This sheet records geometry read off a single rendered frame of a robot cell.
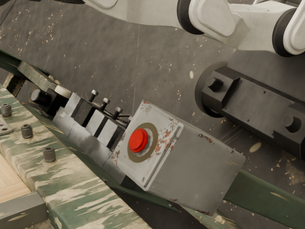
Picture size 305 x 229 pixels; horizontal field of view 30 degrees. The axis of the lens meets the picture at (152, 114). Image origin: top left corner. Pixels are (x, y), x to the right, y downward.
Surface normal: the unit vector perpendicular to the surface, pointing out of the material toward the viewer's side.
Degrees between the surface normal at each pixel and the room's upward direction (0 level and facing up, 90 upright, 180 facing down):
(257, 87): 0
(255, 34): 90
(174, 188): 90
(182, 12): 56
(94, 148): 0
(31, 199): 51
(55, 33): 0
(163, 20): 90
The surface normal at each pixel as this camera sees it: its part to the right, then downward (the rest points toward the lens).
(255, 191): 0.53, 0.36
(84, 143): -0.69, -0.35
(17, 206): -0.04, -0.90
